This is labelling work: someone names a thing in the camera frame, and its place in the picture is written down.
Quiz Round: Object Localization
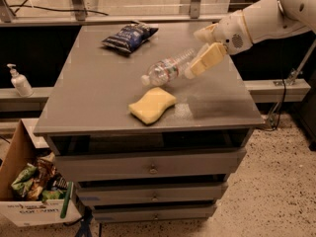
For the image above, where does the cardboard box with snacks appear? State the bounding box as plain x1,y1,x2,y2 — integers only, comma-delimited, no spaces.
0,119,82,227

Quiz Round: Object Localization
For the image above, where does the grey drawer cabinet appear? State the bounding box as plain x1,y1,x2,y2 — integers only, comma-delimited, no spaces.
36,23,263,223

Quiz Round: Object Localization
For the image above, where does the green marker pen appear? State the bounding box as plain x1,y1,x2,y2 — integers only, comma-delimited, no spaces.
60,182,73,219

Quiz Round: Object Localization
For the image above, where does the clear plastic water bottle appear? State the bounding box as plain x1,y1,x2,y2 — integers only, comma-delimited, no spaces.
141,48,197,86

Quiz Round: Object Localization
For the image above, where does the white pump dispenser bottle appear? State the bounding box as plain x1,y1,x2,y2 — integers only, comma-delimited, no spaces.
7,63,34,97

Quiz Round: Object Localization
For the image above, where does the black cable on wall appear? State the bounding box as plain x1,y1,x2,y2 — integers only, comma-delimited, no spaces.
9,0,110,18

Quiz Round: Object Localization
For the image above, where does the yellow sponge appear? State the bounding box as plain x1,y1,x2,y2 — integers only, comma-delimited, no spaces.
128,87,177,124

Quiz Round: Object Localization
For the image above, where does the blue chip bag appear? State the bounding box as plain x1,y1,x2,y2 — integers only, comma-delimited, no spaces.
102,23,158,54

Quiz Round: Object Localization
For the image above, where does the green snack bag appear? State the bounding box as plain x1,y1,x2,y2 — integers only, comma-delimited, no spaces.
11,163,37,198

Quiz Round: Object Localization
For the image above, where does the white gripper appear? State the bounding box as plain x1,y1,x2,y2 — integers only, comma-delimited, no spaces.
185,10,253,79

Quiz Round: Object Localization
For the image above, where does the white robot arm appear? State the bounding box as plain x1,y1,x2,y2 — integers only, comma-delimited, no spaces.
185,0,316,79

